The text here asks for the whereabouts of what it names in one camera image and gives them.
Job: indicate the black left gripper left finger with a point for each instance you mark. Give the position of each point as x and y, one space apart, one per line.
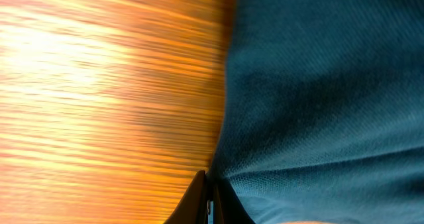
193 207

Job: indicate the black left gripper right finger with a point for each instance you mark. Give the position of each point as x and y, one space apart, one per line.
227 208

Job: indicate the blue polo shirt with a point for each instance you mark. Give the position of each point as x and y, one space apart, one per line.
324 111

